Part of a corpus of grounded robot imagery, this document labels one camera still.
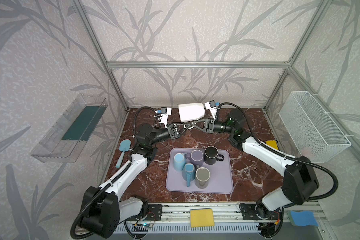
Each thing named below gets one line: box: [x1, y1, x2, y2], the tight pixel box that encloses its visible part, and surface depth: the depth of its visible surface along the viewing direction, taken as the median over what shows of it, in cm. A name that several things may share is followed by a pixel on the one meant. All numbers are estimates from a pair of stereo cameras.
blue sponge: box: [287, 210, 319, 227], surface depth 72 cm
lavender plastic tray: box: [165, 148, 234, 194], surface depth 86 cm
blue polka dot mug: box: [182, 163, 196, 188], surface depth 80 cm
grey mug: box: [194, 167, 211, 189], surface depth 78 cm
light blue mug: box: [173, 152, 187, 171], surface depth 84 cm
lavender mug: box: [186, 149, 204, 166], surface depth 87 cm
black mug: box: [204, 145, 225, 165], surface depth 87 cm
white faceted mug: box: [178, 103, 205, 122], surface depth 66 cm
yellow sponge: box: [190, 208, 215, 228], surface depth 72 cm
